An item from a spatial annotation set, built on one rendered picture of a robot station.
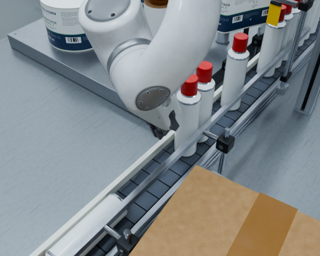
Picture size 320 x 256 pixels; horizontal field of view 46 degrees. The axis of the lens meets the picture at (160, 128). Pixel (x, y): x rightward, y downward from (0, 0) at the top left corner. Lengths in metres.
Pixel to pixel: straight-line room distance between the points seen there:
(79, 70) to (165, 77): 0.71
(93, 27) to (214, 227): 0.28
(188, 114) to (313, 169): 0.36
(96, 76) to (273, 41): 0.50
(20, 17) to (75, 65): 2.42
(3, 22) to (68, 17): 2.37
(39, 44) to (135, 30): 0.84
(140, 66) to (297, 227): 0.27
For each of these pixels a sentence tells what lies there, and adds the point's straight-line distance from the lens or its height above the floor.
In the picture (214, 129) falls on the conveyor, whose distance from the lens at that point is 0.94.
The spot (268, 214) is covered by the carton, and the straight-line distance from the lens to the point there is 0.50.
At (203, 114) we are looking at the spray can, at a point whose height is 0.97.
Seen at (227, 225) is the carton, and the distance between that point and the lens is 0.48.
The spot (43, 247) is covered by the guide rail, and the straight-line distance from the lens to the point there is 0.72.
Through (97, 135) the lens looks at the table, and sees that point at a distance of 1.00.
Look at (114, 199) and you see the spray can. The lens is 0.73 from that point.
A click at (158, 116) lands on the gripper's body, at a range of 0.63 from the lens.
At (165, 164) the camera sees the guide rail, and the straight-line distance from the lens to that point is 0.74.
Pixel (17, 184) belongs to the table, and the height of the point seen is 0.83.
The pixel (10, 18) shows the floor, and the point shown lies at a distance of 3.58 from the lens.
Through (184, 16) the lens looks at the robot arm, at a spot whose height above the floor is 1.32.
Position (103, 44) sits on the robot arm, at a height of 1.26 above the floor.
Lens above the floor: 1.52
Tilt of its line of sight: 43 degrees down
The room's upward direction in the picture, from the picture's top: straight up
